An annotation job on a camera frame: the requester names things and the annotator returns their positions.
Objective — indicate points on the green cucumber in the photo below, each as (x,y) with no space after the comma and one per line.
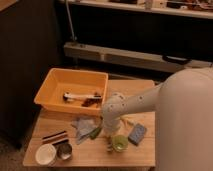
(95,133)

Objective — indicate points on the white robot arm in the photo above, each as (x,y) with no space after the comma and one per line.
(183,104)

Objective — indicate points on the blue sponge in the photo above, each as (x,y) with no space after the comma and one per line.
(137,134)

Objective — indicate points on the white bowl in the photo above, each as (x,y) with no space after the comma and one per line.
(45,154)

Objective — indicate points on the dark brown object in bin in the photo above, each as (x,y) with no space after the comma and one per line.
(92,101)

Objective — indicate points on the grey metal shelf rail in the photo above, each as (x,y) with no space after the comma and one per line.
(127,58)

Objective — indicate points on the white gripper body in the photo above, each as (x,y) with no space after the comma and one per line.
(111,126)

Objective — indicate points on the metal cup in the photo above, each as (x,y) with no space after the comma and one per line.
(64,151)

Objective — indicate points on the yellow plastic bin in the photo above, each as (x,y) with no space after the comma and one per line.
(76,82)

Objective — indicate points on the wooden table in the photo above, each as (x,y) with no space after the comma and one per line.
(93,153)

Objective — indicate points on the grey blue cloth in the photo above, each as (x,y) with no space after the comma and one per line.
(83,126)

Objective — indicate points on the green plastic cup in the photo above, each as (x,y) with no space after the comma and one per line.
(119,143)

